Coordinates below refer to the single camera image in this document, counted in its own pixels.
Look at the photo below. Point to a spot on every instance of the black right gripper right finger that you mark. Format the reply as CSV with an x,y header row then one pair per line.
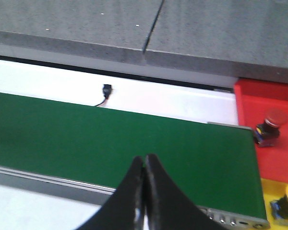
x,y
167,207

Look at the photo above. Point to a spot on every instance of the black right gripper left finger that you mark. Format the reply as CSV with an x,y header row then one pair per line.
x,y
124,210

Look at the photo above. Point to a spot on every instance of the yellow mushroom push button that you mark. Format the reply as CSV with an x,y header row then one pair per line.
x,y
280,207

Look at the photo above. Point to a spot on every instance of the red mushroom push button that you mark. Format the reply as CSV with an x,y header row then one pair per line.
x,y
267,133

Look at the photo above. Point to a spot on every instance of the green conveyor belt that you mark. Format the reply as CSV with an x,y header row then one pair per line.
x,y
19,114

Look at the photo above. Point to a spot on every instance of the yellow plastic tray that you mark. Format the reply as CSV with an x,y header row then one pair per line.
x,y
272,190

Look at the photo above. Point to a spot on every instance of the red plastic tray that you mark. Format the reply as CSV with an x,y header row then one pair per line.
x,y
253,99

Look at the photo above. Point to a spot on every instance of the grey stone counter left slab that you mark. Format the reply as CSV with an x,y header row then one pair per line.
x,y
114,30

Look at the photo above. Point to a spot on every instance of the aluminium conveyor frame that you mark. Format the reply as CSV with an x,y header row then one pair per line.
x,y
230,219

